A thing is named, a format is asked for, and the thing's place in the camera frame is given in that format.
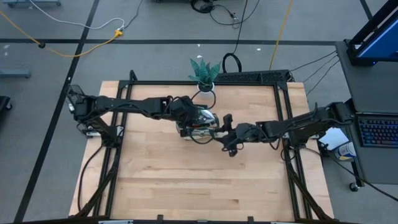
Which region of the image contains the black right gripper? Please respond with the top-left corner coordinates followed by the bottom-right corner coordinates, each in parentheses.
top-left (213, 113), bottom-right (266, 158)

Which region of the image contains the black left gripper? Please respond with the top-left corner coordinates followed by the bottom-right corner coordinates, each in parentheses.
top-left (169, 95), bottom-right (206, 129)

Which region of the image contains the cream canvas bag green trim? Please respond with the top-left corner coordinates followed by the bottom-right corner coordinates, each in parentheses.
top-left (175, 107), bottom-right (221, 146)

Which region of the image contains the snake plant in white pot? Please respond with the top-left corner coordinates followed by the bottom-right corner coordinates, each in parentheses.
top-left (187, 58), bottom-right (223, 94)

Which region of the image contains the black perforated box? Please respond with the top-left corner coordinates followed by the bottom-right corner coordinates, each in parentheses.
top-left (214, 69), bottom-right (292, 85)

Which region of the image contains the white paper sheet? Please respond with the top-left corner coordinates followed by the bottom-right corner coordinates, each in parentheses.
top-left (318, 126), bottom-right (350, 152)

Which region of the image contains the white blue yellow can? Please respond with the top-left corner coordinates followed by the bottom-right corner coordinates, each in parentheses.
top-left (333, 141), bottom-right (358, 162)

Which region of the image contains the keyboard with blue backlight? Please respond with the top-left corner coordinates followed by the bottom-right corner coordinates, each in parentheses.
top-left (354, 112), bottom-right (398, 149)

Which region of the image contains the grey metal base bar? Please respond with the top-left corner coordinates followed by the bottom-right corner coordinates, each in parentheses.
top-left (2, 0), bottom-right (62, 8)
top-left (0, 68), bottom-right (32, 79)

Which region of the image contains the black caster base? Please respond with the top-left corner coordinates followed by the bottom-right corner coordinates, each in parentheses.
top-left (0, 95), bottom-right (14, 111)

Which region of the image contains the monitor with blue screen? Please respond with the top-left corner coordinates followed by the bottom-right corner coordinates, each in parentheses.
top-left (346, 0), bottom-right (398, 67)

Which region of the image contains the black cable with coil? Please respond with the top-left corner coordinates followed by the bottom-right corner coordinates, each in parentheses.
top-left (221, 0), bottom-right (249, 74)

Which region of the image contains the silver metal bracket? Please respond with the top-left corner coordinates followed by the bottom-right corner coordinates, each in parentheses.
top-left (81, 125), bottom-right (95, 138)

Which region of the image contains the yellow floor extension cable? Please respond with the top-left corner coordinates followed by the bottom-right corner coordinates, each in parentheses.
top-left (0, 10), bottom-right (124, 58)

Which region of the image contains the black floor cable bundle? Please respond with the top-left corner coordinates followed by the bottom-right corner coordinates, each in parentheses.
top-left (189, 0), bottom-right (242, 27)

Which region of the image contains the white floor cable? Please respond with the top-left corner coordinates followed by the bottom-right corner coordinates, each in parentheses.
top-left (29, 0), bottom-right (126, 32)

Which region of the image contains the grey desk with black frame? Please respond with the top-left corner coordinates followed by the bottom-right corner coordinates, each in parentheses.
top-left (335, 40), bottom-right (398, 193)

